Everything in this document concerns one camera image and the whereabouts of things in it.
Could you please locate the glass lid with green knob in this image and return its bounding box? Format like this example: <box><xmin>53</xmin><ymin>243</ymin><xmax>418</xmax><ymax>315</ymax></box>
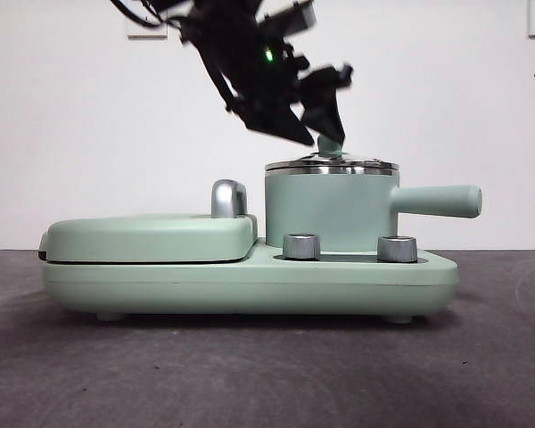
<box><xmin>265</xmin><ymin>136</ymin><xmax>400</xmax><ymax>177</ymax></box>

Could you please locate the silver control knob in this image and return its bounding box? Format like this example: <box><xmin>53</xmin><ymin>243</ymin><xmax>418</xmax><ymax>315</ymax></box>
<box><xmin>377</xmin><ymin>235</ymin><xmax>418</xmax><ymax>263</ymax></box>
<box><xmin>283</xmin><ymin>232</ymin><xmax>321</xmax><ymax>260</ymax></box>

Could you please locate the green breakfast machine base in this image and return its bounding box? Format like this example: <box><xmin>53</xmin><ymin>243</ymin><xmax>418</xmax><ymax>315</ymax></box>
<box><xmin>42</xmin><ymin>235</ymin><xmax>460</xmax><ymax>325</ymax></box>

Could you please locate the green pot with straight handle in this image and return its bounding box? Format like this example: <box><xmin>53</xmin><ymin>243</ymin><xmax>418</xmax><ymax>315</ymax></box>
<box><xmin>265</xmin><ymin>171</ymin><xmax>483</xmax><ymax>251</ymax></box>

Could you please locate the green griddle lid chrome handle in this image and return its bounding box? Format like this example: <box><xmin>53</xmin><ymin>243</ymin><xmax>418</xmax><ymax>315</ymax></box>
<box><xmin>37</xmin><ymin>177</ymin><xmax>260</xmax><ymax>268</ymax></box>

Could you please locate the black cable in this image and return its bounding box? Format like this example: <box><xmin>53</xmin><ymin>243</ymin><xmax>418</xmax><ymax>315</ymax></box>
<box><xmin>110</xmin><ymin>0</ymin><xmax>184</xmax><ymax>30</ymax></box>

